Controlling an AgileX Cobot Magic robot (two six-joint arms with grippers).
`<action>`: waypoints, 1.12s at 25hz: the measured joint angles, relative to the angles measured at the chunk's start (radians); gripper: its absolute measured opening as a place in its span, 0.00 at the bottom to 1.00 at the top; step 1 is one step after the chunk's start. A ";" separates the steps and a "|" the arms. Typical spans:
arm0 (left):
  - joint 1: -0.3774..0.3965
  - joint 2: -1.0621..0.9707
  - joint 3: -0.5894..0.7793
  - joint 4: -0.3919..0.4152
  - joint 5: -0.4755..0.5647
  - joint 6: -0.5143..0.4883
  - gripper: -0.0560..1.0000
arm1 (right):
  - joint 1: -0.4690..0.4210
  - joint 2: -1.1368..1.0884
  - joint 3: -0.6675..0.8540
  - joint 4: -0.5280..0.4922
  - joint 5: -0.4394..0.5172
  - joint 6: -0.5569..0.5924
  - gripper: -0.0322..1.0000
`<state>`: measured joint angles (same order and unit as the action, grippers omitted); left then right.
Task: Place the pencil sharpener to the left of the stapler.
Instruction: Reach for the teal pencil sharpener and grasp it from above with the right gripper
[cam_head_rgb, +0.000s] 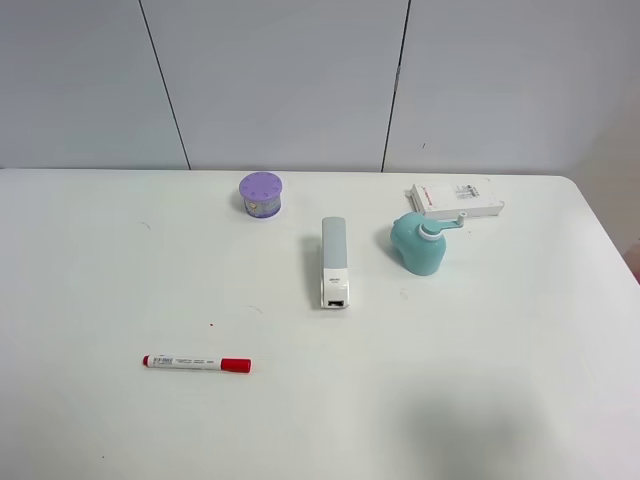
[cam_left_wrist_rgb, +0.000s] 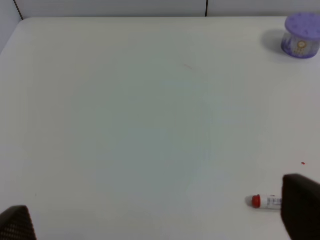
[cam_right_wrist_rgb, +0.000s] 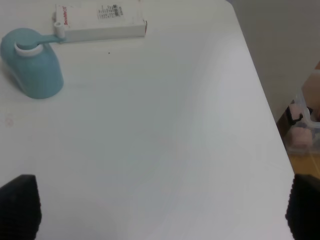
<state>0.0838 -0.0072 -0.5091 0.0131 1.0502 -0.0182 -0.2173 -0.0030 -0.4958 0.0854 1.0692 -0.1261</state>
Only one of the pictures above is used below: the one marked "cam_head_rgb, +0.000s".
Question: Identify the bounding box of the purple round tin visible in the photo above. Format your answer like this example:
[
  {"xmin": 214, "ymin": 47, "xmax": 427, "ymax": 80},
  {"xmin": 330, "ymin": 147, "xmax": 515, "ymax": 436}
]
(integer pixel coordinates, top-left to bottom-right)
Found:
[{"xmin": 239, "ymin": 171, "xmax": 283, "ymax": 219}]

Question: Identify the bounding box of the red white marker pen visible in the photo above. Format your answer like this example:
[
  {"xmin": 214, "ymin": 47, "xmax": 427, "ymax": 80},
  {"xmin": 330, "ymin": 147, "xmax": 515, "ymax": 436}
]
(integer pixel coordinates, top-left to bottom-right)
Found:
[{"xmin": 142, "ymin": 355, "xmax": 252, "ymax": 374}]

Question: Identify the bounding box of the white flat box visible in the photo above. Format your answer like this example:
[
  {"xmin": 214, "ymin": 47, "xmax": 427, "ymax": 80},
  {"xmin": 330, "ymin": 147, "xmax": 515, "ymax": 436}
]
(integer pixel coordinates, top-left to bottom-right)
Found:
[{"xmin": 405, "ymin": 178, "xmax": 505, "ymax": 221}]

